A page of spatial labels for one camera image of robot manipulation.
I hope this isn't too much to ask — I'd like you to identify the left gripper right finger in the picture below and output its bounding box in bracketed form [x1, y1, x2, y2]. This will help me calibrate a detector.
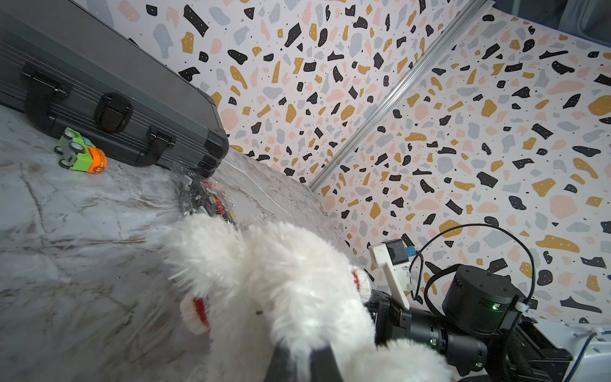
[310, 346, 343, 382]

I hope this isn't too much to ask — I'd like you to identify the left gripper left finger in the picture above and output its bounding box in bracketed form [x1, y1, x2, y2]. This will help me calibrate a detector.
[263, 345, 297, 382]

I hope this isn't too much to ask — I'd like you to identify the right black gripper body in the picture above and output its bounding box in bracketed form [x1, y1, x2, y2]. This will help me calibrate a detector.
[365, 290, 488, 377]

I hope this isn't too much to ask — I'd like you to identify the white teddy bear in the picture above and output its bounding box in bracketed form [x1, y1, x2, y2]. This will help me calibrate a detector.
[167, 214, 452, 381]

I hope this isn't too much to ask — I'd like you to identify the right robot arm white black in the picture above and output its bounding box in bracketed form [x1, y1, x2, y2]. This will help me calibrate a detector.
[365, 264, 610, 381]

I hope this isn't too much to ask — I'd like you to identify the bag of toy bricks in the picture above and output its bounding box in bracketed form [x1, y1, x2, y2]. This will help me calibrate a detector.
[173, 166, 238, 229]

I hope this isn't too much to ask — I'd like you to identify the small green orange toy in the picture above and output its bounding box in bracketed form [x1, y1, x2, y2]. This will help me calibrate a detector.
[53, 127, 108, 174]

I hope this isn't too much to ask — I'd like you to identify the dark grey hard case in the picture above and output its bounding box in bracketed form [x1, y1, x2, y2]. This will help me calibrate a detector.
[1, 1, 229, 178]

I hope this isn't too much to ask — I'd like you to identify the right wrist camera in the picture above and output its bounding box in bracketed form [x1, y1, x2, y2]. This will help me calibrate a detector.
[369, 239, 416, 310]

